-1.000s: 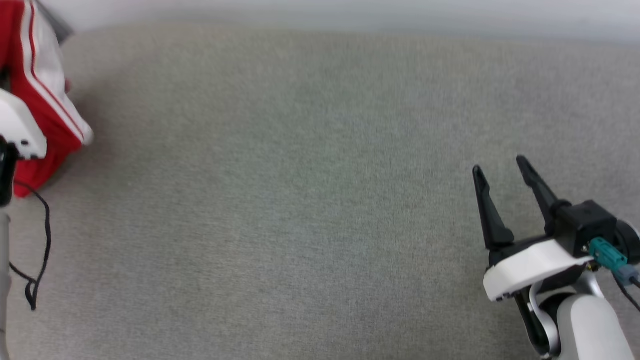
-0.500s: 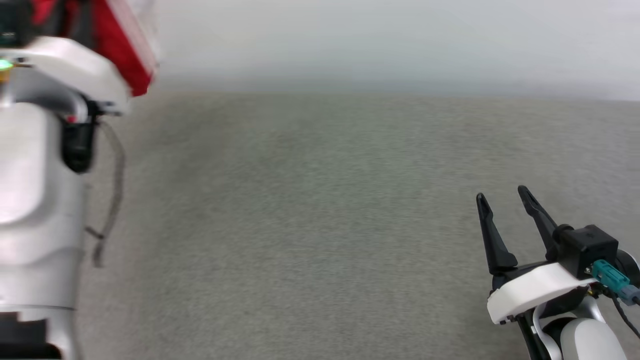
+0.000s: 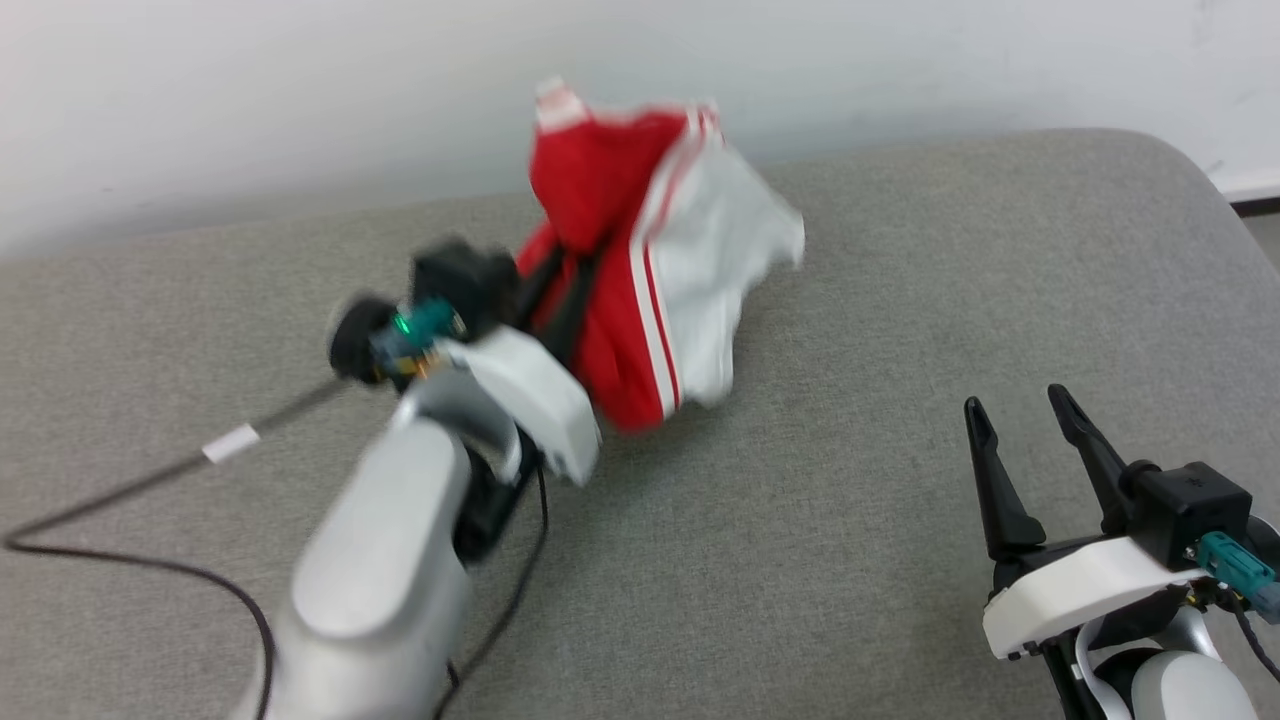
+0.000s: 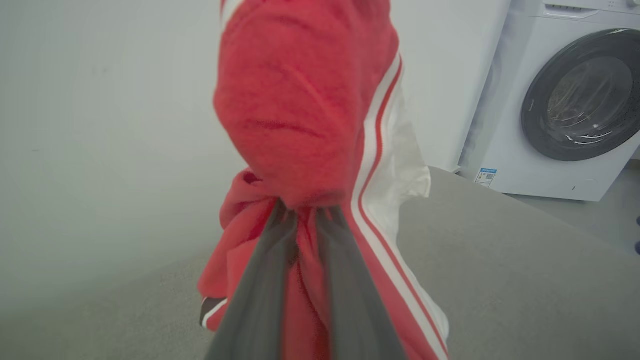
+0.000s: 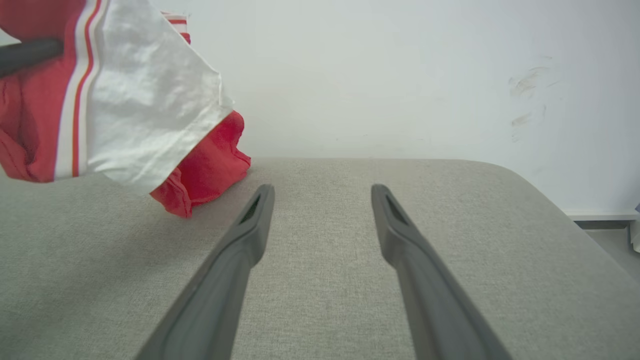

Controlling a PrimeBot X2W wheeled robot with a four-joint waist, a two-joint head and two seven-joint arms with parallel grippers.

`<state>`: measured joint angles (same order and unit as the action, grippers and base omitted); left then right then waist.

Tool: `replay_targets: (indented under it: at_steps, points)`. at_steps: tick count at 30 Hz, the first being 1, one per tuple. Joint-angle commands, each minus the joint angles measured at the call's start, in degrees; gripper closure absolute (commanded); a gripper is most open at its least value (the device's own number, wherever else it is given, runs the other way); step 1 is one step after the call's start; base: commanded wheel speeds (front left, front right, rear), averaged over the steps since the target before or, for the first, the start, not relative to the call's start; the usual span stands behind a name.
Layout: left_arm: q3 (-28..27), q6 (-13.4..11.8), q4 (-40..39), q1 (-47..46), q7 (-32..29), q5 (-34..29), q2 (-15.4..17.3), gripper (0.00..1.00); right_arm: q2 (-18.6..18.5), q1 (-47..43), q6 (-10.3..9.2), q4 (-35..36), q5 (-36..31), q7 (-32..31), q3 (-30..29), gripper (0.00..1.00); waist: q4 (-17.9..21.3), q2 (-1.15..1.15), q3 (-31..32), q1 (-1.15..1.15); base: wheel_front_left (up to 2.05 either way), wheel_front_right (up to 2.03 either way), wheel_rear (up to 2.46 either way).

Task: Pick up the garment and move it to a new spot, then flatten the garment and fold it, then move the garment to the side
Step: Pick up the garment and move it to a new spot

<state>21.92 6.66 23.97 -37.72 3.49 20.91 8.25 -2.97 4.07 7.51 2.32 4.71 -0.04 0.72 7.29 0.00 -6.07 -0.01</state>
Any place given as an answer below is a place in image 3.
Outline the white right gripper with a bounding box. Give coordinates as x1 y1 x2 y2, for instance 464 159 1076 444
964 384 1213 662

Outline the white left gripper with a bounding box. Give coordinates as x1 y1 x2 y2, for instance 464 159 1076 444
438 246 603 487

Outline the red and white jersey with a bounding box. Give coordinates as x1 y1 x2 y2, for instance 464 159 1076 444
515 78 807 433

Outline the grey fabric sofa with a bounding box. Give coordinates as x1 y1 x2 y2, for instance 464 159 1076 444
0 128 1280 720

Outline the teal left camera connector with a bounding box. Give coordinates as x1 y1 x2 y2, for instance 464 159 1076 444
372 298 467 369

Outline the teal camera connector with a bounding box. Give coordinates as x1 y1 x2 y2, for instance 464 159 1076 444
1194 531 1280 623
372 298 467 369

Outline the teal right camera connector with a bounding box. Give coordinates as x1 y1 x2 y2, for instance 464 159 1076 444
1194 531 1280 623

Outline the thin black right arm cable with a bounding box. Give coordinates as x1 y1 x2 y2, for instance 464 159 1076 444
1234 592 1280 685

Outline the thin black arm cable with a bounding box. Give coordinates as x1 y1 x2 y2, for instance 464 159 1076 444
1234 592 1280 685
436 468 550 720

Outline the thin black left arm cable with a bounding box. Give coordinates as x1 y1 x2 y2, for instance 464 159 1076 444
436 468 550 720

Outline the black cable with white label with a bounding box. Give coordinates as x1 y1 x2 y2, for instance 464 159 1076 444
3 378 346 720

